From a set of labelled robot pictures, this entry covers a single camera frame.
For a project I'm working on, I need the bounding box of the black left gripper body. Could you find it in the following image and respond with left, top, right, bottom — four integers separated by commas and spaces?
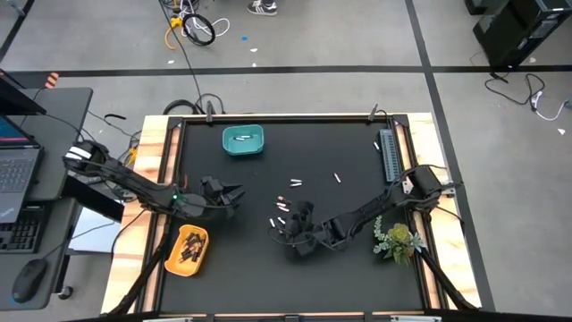
202, 186, 232, 219

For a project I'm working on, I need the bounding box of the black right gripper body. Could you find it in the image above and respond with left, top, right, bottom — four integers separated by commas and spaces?
289, 213, 331, 258

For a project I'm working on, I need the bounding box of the teal plastic bin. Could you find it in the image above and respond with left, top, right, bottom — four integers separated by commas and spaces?
221, 123, 265, 157

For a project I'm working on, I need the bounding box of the yellow plastic bin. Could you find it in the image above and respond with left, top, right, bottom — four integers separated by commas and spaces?
164, 224, 210, 277

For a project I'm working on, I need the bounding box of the black table mat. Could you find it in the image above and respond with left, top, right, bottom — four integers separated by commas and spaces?
158, 120, 425, 314

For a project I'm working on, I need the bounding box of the artificial green plant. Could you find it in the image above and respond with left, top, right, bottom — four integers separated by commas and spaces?
373, 214, 428, 267

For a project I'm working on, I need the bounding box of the grey multi-port hub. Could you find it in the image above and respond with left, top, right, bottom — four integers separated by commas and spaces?
378, 128, 403, 182

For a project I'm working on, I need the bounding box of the black desk crossbar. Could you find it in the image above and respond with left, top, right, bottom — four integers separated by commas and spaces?
61, 174, 125, 224

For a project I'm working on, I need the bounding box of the white floor panel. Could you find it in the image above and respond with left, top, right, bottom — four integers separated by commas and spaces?
67, 206, 124, 255

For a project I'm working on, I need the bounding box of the black desk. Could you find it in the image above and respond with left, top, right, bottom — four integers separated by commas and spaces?
0, 87, 94, 314

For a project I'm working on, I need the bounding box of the person's shoe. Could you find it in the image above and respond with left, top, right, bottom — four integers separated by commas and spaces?
246, 0, 279, 17

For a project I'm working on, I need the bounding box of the black keyboard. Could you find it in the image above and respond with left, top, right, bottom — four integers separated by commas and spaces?
0, 217, 45, 255

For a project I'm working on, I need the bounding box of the grey laptop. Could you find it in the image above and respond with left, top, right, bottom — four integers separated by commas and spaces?
0, 114, 45, 225

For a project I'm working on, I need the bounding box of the black computer mouse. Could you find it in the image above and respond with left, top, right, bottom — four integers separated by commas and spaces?
11, 258, 49, 306

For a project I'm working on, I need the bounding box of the black monitor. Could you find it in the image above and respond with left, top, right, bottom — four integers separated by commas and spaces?
0, 70, 47, 117

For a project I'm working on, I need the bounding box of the black computer cabinet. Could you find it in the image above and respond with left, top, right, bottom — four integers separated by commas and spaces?
464, 0, 572, 69

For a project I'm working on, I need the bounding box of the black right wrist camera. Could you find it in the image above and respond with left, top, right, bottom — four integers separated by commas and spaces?
331, 218, 348, 241

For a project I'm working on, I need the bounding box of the black cable bundle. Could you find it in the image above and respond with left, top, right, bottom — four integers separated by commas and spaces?
73, 109, 144, 180

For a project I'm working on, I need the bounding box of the black cable loop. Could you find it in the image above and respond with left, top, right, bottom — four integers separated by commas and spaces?
161, 92, 228, 116

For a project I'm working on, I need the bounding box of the black frame strut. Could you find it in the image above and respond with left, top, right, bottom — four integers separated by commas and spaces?
105, 214, 173, 317
417, 248, 480, 313

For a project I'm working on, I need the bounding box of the long black floor cable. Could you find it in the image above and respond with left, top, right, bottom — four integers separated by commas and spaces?
157, 0, 205, 111

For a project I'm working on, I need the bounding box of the black cable coil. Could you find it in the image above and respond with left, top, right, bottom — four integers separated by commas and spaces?
181, 13, 216, 47

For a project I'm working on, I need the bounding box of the yellow cable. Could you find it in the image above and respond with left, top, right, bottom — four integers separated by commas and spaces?
163, 15, 185, 51

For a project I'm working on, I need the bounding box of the white power adapter cable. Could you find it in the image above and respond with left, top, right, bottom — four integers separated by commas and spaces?
529, 90, 572, 123

